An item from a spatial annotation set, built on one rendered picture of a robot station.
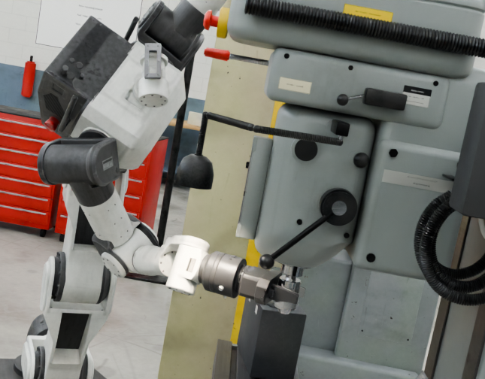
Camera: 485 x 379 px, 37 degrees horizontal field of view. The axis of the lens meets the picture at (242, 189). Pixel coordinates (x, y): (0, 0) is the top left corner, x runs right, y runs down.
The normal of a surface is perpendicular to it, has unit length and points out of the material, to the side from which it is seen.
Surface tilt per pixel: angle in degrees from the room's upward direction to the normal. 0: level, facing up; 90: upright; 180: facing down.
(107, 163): 78
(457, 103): 90
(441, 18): 90
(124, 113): 58
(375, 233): 90
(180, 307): 90
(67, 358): 28
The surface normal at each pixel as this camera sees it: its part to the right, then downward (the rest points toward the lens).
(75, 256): 0.33, 0.29
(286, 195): -0.29, 0.10
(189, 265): -0.22, -0.31
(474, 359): -0.98, -0.18
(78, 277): 0.37, 0.05
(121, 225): 0.74, 0.33
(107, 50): 0.39, -0.33
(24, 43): -0.01, 0.15
